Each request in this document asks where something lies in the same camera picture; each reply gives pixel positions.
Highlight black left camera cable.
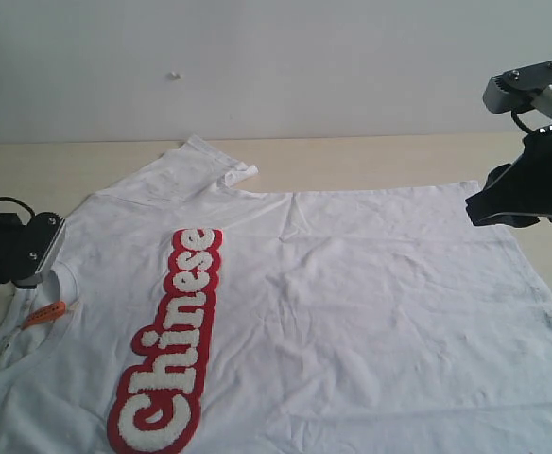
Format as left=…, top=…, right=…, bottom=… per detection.
left=0, top=196, right=35, bottom=223

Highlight black camera cable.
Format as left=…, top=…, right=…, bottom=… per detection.
left=509, top=109, right=542, bottom=136
left=0, top=196, right=35, bottom=223

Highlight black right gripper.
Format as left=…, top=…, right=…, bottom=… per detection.
left=465, top=111, right=552, bottom=228

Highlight white t-shirt red Chinese patch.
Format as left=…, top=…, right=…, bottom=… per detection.
left=0, top=137, right=552, bottom=453

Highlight orange neck label tag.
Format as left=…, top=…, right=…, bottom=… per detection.
left=21, top=301, right=68, bottom=330

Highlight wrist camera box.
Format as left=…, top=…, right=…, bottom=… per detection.
left=482, top=60, right=552, bottom=114
left=9, top=212, right=66, bottom=288

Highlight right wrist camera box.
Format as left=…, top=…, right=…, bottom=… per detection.
left=482, top=60, right=552, bottom=114

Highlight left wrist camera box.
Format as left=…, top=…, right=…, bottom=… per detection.
left=9, top=212, right=66, bottom=288

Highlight black right camera cable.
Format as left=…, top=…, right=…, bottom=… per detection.
left=509, top=109, right=542, bottom=136

